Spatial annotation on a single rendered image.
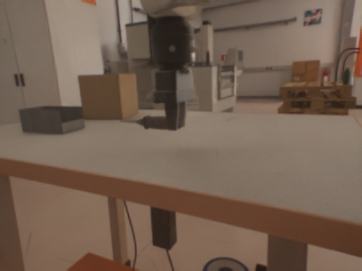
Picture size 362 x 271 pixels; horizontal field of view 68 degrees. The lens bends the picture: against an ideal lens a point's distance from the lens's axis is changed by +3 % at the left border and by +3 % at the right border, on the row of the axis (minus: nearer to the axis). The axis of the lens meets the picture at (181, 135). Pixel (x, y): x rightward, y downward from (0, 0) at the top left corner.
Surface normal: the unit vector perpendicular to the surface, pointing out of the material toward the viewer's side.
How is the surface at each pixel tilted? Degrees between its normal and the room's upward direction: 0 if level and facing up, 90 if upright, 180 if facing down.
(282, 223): 90
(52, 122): 90
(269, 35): 90
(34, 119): 90
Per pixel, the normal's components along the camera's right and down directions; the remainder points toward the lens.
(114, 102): -0.21, 0.23
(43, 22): -0.45, 0.22
